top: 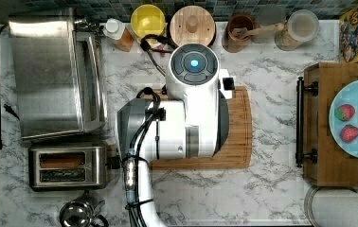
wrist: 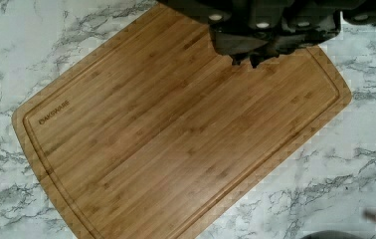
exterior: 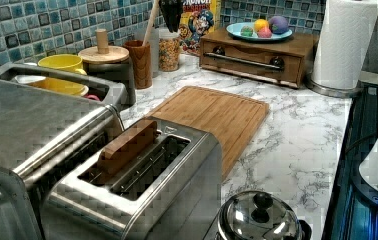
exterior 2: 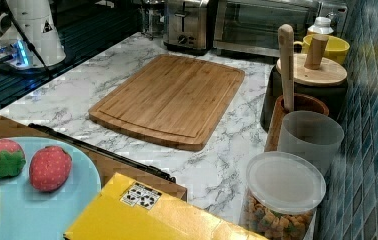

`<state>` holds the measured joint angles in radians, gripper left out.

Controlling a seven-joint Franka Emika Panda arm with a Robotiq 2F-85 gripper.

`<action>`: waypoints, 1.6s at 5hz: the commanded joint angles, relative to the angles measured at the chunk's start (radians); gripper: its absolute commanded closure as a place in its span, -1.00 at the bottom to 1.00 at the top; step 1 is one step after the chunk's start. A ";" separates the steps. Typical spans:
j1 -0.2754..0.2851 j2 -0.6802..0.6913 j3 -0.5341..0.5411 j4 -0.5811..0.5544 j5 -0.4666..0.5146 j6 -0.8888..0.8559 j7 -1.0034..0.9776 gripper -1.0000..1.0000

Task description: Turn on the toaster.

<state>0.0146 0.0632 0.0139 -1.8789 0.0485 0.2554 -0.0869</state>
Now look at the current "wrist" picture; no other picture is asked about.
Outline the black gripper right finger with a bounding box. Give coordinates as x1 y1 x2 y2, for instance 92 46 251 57
249 11 341 69

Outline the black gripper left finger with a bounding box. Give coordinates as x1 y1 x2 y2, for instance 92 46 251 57
209 21 269 65

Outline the bamboo cutting board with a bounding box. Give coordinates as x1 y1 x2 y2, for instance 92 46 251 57
12 5 351 239

